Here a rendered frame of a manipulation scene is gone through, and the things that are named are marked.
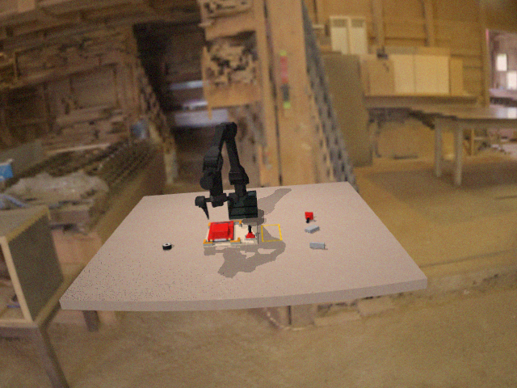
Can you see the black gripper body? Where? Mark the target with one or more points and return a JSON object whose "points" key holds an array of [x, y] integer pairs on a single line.
{"points": [[201, 200]]}

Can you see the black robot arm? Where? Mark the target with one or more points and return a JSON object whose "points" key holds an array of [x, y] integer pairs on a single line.
{"points": [[225, 132]]}

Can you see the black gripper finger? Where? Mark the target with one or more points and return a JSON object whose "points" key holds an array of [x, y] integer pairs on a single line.
{"points": [[205, 209], [231, 207]]}

